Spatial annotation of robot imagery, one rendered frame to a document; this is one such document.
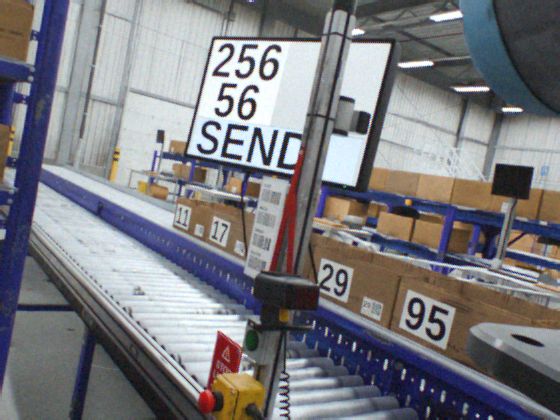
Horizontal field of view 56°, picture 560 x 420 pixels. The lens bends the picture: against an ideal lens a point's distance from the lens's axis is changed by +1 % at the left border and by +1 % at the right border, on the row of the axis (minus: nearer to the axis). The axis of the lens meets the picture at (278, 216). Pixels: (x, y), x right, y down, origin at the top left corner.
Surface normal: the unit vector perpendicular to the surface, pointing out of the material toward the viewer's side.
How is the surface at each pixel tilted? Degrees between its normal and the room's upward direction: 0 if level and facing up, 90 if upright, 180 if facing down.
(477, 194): 90
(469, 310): 90
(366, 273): 90
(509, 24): 122
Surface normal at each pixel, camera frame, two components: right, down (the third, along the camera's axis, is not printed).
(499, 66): -0.78, 0.62
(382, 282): -0.80, -0.12
